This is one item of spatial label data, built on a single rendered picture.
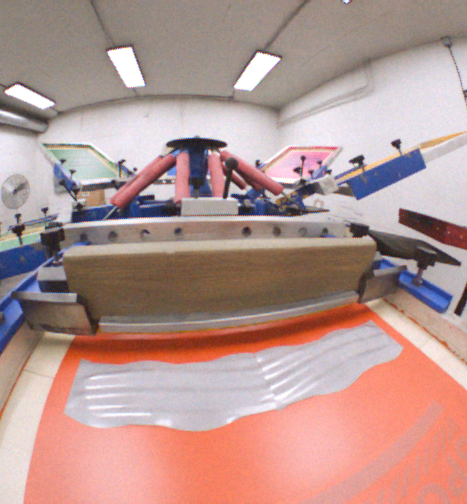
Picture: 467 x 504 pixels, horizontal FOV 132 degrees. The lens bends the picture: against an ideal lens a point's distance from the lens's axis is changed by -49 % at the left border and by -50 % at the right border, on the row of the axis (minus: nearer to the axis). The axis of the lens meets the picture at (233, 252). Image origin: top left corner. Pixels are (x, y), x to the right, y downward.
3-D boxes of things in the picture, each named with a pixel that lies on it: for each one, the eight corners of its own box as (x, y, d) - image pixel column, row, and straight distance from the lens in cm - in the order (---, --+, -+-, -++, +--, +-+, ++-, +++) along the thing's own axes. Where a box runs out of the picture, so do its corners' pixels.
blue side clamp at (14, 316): (16, 413, 27) (-27, 363, 23) (-10, 399, 30) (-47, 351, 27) (92, 279, 44) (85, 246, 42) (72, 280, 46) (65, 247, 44)
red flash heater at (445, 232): (458, 240, 171) (461, 223, 171) (501, 264, 144) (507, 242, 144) (396, 225, 132) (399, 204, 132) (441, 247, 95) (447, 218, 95)
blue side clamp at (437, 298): (436, 332, 41) (453, 295, 38) (425, 342, 36) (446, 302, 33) (337, 265, 54) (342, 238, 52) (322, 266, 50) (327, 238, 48)
